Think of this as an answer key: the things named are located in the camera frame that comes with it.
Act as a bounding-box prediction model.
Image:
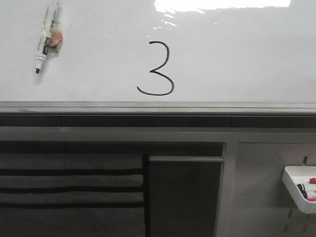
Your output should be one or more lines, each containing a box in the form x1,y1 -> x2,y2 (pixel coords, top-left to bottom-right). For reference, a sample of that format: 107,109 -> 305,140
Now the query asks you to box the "white black-tipped whiteboard marker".
36,0 -> 63,74

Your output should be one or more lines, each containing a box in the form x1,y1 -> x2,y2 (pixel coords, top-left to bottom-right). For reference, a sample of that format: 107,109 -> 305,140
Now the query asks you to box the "dark grey panel board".
149,156 -> 223,237

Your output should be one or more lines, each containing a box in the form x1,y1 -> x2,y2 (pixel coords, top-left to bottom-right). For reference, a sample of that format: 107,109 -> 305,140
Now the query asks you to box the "grey pegboard panel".
227,143 -> 316,237

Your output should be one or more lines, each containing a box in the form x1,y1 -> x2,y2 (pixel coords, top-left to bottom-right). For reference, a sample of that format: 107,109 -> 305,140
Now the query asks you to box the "grey slatted rack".
0,154 -> 150,237

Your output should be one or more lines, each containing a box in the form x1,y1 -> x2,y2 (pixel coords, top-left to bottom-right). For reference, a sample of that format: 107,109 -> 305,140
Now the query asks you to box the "white plastic marker tray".
282,166 -> 316,214

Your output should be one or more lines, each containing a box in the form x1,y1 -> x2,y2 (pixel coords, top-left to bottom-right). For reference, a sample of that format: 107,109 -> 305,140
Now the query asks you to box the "black capped white marker upper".
297,184 -> 316,192

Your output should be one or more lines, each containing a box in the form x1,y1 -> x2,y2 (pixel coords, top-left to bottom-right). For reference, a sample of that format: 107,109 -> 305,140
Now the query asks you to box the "black capped white marker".
302,190 -> 316,199
297,184 -> 316,192

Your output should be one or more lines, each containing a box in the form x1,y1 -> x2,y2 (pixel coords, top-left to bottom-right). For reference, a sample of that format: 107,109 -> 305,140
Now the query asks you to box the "red capped marker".
309,177 -> 316,184

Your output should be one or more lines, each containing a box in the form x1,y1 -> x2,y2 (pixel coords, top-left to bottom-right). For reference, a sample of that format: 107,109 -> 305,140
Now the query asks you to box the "black capped white marker lower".
302,190 -> 316,199

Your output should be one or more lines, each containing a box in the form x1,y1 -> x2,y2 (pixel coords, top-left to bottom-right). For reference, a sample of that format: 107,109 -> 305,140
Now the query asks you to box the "white whiteboard with metal frame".
0,0 -> 316,115

